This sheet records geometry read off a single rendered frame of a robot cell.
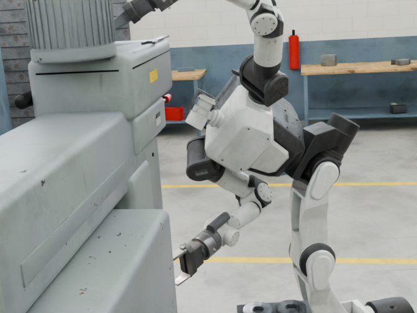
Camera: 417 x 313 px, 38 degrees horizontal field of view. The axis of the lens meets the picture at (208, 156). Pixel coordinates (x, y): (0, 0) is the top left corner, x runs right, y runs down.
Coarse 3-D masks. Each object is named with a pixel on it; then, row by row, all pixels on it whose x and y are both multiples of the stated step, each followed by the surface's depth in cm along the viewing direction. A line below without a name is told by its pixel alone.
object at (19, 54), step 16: (0, 0) 931; (16, 0) 927; (112, 0) 905; (0, 16) 938; (16, 16) 934; (0, 32) 945; (16, 32) 941; (128, 32) 916; (16, 48) 949; (16, 64) 956; (16, 80) 964; (16, 112) 979; (32, 112) 975
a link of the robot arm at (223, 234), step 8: (224, 216) 210; (208, 224) 207; (216, 224) 207; (224, 224) 212; (208, 232) 206; (216, 232) 207; (224, 232) 209; (232, 232) 209; (216, 240) 206; (224, 240) 210; (232, 240) 210
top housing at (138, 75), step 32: (32, 64) 144; (64, 64) 142; (96, 64) 141; (128, 64) 141; (160, 64) 171; (32, 96) 146; (64, 96) 145; (96, 96) 143; (128, 96) 143; (160, 96) 172
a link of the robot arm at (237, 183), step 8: (224, 176) 223; (232, 176) 225; (240, 176) 227; (248, 176) 230; (224, 184) 226; (232, 184) 226; (240, 184) 227; (248, 184) 228; (256, 184) 228; (264, 184) 230; (232, 192) 229; (240, 192) 229; (248, 192) 229; (264, 192) 228; (264, 200) 226
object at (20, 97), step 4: (28, 92) 150; (16, 96) 146; (20, 96) 145; (24, 96) 146; (28, 96) 147; (16, 100) 146; (20, 100) 145; (24, 100) 145; (28, 100) 147; (32, 100) 149; (16, 104) 146; (20, 104) 146; (24, 104) 146; (28, 104) 146; (32, 104) 150; (20, 108) 146; (24, 108) 146
